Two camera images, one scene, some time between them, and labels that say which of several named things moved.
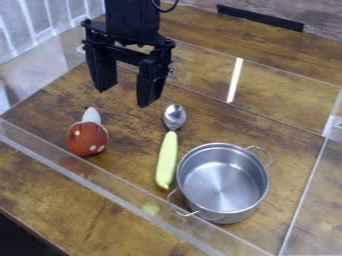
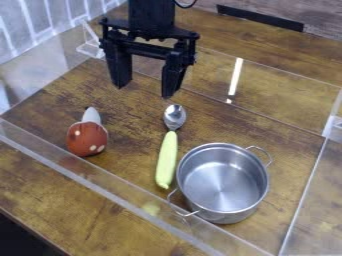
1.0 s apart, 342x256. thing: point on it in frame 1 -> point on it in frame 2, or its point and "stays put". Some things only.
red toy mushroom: (87, 136) stays put
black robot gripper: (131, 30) -> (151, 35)
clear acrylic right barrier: (316, 231) stays put
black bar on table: (261, 17) stays put
